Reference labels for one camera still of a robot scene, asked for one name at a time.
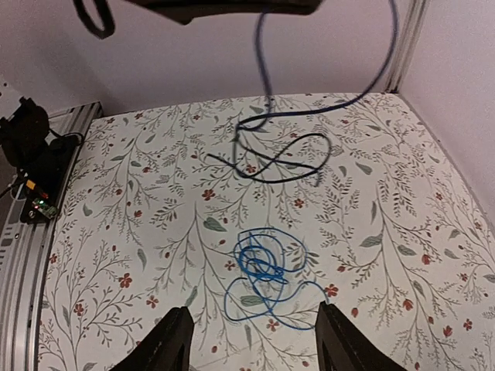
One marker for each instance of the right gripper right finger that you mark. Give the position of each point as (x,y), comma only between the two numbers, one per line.
(342,347)

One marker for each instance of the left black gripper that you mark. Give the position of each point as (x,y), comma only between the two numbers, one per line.
(184,12)

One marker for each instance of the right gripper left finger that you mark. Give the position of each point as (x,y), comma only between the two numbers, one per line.
(166,347)

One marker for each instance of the floral table mat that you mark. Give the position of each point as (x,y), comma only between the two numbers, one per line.
(358,207)

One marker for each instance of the front aluminium rail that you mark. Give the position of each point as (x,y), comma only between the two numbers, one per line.
(25,250)

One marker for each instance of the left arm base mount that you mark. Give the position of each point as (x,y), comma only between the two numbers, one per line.
(41,157)

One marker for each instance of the left aluminium frame post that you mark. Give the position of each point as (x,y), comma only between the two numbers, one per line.
(407,42)

